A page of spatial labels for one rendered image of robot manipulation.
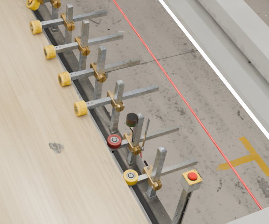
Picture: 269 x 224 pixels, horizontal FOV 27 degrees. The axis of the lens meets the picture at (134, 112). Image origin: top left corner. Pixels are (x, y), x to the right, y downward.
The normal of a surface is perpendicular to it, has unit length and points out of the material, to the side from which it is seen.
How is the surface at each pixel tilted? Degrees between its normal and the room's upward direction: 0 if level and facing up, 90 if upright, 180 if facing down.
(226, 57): 61
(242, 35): 90
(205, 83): 0
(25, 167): 0
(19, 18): 0
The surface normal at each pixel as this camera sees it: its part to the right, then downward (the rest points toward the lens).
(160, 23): 0.12, -0.67
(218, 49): -0.72, -0.11
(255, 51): -0.89, 0.25
